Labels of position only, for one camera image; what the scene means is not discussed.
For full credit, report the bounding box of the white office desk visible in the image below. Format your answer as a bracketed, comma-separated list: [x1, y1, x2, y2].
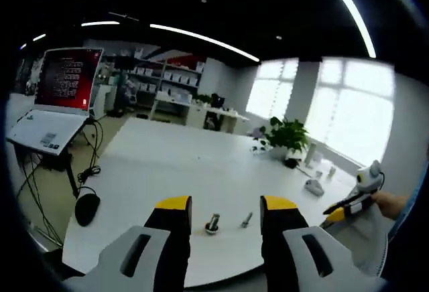
[186, 100, 251, 135]

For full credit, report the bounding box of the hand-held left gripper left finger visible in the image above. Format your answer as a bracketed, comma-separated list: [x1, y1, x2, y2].
[62, 195, 192, 292]

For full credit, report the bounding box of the white storage shelf with bins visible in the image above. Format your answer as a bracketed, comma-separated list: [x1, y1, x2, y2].
[127, 49, 205, 105]

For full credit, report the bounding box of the black laptop stand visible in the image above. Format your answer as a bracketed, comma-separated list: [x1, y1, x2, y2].
[9, 137, 81, 199]

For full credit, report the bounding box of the white laptop with red screen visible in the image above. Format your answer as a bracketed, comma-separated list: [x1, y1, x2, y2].
[5, 47, 105, 157]

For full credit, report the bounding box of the large threaded stud bolt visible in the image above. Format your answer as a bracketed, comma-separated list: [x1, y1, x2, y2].
[204, 213, 222, 236]

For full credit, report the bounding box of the ceiling light strip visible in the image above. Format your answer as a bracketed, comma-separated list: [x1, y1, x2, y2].
[149, 23, 261, 62]
[318, 0, 376, 58]
[81, 20, 121, 27]

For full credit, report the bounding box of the bright window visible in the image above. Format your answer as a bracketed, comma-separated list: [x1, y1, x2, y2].
[246, 59, 299, 119]
[303, 59, 396, 167]

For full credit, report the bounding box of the black cable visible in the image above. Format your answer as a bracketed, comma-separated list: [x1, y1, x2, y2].
[16, 157, 64, 248]
[76, 119, 103, 186]

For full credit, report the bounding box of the black computer mouse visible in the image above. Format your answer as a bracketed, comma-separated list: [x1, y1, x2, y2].
[74, 193, 101, 228]

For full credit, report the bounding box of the white bottle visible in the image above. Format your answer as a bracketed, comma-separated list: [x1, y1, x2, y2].
[304, 143, 318, 167]

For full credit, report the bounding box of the person's right hand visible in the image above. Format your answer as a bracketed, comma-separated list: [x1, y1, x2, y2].
[371, 191, 400, 218]

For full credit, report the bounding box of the small threaded stud bolt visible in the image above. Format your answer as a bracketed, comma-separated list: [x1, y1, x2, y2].
[239, 212, 254, 229]

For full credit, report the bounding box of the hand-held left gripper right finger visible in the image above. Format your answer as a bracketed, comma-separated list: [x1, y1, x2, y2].
[260, 194, 389, 292]

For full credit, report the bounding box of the grey mesh office chair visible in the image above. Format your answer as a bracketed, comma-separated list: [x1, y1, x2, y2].
[321, 184, 391, 278]

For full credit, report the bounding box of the grey white device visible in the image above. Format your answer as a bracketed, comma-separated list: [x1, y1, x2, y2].
[304, 178, 326, 196]

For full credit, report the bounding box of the green potted plant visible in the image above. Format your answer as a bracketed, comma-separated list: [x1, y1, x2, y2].
[256, 116, 311, 155]

